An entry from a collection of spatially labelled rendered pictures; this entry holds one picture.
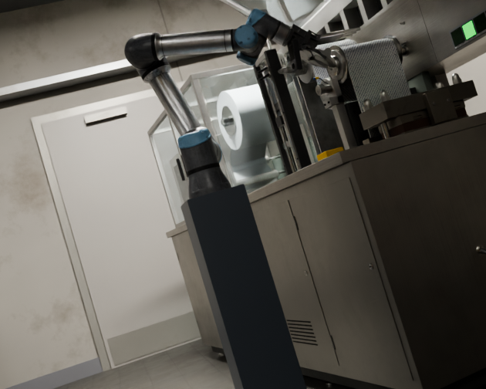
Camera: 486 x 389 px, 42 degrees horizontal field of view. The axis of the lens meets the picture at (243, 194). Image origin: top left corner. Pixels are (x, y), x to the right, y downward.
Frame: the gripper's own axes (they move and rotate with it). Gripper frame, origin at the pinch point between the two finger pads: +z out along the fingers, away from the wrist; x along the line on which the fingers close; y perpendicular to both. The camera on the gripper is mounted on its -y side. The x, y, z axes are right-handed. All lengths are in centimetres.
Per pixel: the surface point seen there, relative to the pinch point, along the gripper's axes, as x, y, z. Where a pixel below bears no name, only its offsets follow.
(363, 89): -4.3, -3.8, 14.1
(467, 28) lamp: -33.5, 19.5, 30.9
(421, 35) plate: -9.7, 25.3, 27.0
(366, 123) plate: -11.2, -19.3, 16.8
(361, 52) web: -4.2, 9.2, 8.4
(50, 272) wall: 339, -90, -52
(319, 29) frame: 58, 50, 7
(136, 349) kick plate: 327, -120, 36
